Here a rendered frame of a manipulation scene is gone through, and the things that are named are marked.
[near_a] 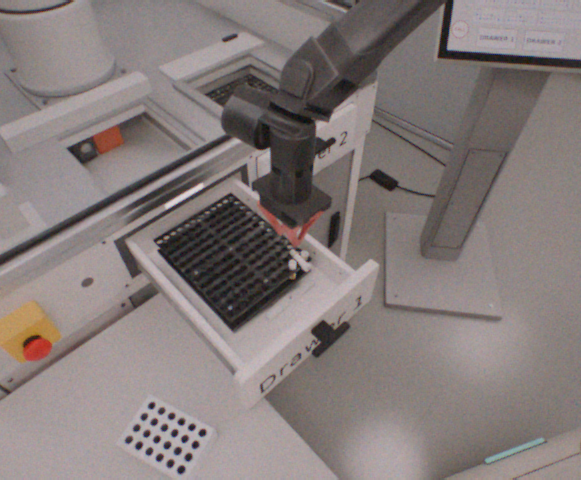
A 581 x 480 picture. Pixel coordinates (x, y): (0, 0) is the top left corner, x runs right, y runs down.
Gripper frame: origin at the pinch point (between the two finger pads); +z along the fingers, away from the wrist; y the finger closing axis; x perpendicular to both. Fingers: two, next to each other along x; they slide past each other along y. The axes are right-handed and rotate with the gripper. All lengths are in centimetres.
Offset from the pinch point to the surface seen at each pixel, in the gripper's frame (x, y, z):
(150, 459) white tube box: -33.3, 6.3, 19.6
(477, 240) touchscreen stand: 117, -2, 89
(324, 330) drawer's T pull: -4.6, 12.8, 7.0
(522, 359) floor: 83, 40, 95
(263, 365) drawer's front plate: -15.2, 11.3, 6.0
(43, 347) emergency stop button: -36.8, -15.1, 10.8
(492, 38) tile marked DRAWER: 77, -11, -6
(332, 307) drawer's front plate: -1.5, 11.2, 5.9
